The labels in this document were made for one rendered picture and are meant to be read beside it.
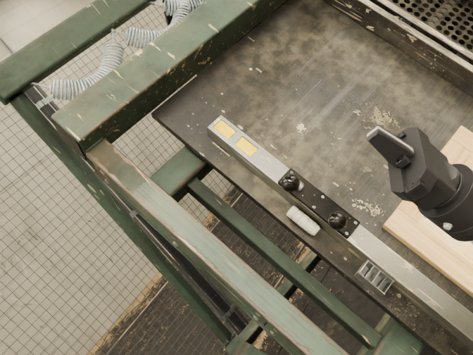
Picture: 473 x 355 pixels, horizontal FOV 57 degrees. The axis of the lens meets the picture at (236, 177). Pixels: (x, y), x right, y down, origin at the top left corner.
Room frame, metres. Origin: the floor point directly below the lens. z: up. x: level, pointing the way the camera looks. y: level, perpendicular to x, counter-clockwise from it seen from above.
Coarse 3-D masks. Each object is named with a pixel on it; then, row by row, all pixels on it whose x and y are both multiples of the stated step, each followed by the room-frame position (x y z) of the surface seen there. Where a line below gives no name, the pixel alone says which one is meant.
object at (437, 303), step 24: (216, 120) 1.08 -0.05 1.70; (264, 168) 0.98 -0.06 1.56; (288, 168) 0.98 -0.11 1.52; (288, 192) 0.94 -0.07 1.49; (312, 216) 0.92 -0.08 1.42; (336, 240) 0.90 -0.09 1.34; (360, 240) 0.86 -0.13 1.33; (384, 264) 0.82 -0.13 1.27; (408, 264) 0.81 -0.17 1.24; (408, 288) 0.78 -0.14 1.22; (432, 288) 0.78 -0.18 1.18; (432, 312) 0.76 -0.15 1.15; (456, 312) 0.74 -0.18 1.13; (456, 336) 0.74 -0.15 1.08
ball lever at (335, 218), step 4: (332, 212) 0.80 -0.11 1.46; (336, 212) 0.79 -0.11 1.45; (340, 212) 0.79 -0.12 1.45; (332, 216) 0.79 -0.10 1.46; (336, 216) 0.78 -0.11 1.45; (340, 216) 0.78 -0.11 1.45; (344, 216) 0.78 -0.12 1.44; (328, 220) 0.79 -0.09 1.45; (332, 220) 0.78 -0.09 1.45; (336, 220) 0.78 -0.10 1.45; (340, 220) 0.77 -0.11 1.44; (344, 220) 0.78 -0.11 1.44; (332, 224) 0.78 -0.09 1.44; (336, 224) 0.77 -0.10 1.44; (340, 224) 0.77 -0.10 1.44; (344, 224) 0.77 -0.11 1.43; (332, 228) 0.79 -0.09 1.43; (336, 228) 0.78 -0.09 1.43; (340, 228) 0.78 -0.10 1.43
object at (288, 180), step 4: (284, 176) 0.85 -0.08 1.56; (288, 176) 0.84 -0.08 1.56; (292, 176) 0.84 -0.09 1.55; (296, 176) 0.85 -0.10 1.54; (284, 180) 0.84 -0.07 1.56; (288, 180) 0.84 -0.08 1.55; (292, 180) 0.83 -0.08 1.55; (296, 180) 0.84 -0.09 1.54; (284, 184) 0.84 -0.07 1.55; (288, 184) 0.83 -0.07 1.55; (292, 184) 0.83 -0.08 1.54; (296, 184) 0.83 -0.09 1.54; (300, 184) 0.93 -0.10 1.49; (304, 184) 0.93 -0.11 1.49; (284, 188) 0.84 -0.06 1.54; (288, 188) 0.84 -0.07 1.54; (292, 188) 0.83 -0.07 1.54; (296, 188) 0.84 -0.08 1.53; (300, 188) 0.93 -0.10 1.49
